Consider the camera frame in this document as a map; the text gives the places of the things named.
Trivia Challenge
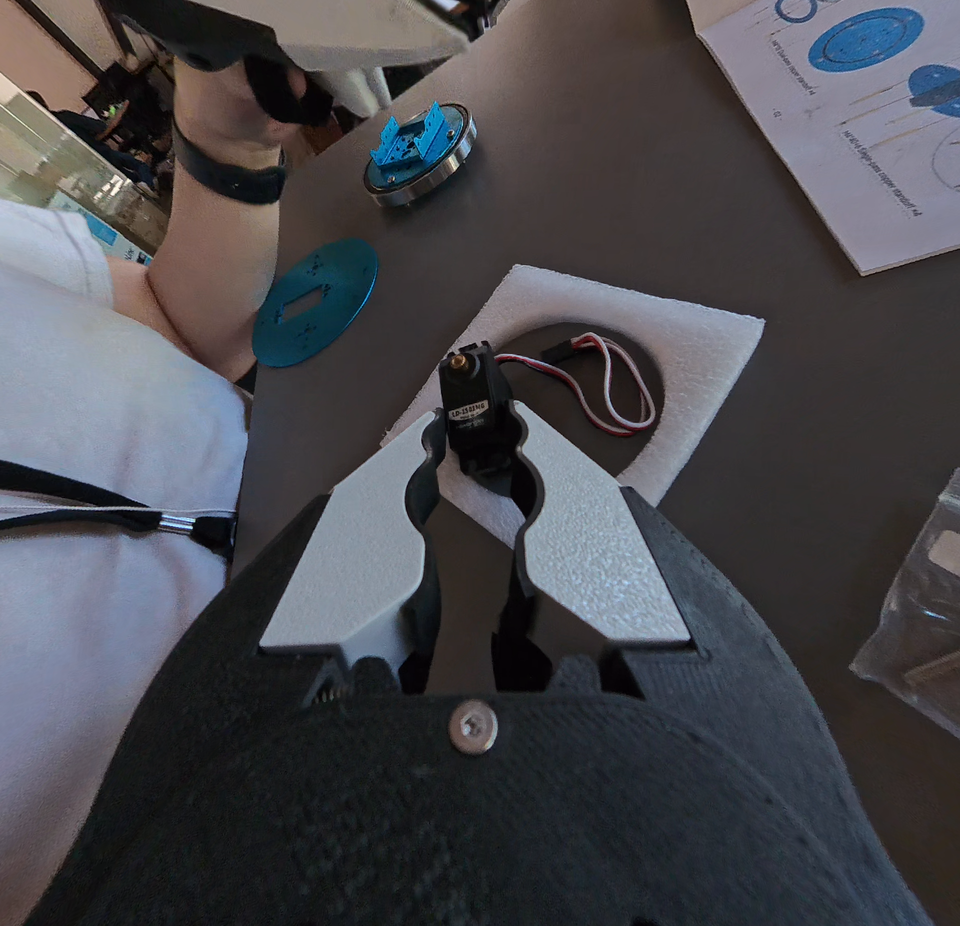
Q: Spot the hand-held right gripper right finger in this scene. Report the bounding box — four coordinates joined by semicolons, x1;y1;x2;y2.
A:
491;399;695;691

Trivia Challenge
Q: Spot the black servo motor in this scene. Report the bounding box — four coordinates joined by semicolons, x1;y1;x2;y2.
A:
437;341;519;500

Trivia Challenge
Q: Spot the blue round metal plate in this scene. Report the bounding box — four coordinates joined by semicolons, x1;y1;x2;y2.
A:
251;237;380;370

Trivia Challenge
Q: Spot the white foam sheet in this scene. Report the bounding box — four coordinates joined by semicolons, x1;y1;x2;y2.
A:
380;264;766;552

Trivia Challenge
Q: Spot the black lanyard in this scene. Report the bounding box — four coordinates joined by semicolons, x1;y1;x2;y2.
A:
0;459;240;563

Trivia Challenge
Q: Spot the red white black servo cable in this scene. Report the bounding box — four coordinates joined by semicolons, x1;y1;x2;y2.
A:
495;332;657;438

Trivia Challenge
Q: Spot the person's left forearm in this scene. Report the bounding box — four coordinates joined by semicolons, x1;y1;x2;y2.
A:
105;168;285;386

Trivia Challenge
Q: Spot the clear plastic parts bag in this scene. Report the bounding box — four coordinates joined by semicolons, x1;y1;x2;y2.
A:
849;468;960;732

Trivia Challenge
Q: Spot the person's left hand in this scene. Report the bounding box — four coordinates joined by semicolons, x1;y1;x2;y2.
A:
171;56;354;171

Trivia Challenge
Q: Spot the open instruction booklet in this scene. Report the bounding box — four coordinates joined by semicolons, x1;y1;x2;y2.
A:
671;0;960;276

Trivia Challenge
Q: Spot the silver turntable with blue bracket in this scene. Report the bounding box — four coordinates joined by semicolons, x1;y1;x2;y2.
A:
363;101;477;209

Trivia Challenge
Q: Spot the dark desk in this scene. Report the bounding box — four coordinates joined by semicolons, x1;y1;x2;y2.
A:
225;0;960;926

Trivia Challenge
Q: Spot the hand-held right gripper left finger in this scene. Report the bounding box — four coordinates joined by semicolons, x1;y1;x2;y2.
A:
258;408;451;691

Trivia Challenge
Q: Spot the black wristband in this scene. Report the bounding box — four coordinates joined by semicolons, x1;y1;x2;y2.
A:
171;119;288;206

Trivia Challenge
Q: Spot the person's white shirt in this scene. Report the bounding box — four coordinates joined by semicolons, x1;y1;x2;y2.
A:
0;198;252;926

